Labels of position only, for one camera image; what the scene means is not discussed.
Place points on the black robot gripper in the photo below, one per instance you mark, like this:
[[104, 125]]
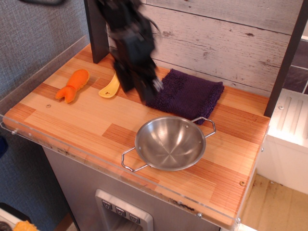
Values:
[[134, 45]]

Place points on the stainless steel two-handled pot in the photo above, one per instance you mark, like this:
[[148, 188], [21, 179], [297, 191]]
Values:
[[171, 143]]

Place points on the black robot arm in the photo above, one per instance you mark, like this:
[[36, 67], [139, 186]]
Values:
[[126, 11]]

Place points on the purple folded cloth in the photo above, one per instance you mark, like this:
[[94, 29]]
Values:
[[187, 96]]

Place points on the yellow dish brush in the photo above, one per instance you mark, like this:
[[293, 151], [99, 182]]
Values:
[[111, 89]]

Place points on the orange plush fish toy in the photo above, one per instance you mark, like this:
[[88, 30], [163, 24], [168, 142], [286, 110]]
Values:
[[76, 82]]

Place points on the clear acrylic edge guard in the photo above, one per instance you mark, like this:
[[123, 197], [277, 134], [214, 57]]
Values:
[[212, 193]]

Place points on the grey toy fridge cabinet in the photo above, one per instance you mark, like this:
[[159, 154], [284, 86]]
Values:
[[80, 182]]

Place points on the silver dispenser button panel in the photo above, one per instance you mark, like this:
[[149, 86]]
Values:
[[119, 215]]

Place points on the white ribbed sink unit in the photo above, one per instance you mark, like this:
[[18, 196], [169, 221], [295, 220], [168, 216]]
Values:
[[284, 155]]

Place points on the yellow object bottom left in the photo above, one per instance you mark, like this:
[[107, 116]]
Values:
[[24, 226]]

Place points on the dark left vertical post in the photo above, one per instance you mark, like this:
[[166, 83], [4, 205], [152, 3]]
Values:
[[97, 31]]

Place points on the dark vertical post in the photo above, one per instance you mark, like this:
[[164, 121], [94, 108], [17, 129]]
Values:
[[97, 31], [288, 58]]

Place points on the dark right vertical post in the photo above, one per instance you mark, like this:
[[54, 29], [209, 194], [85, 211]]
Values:
[[288, 58]]

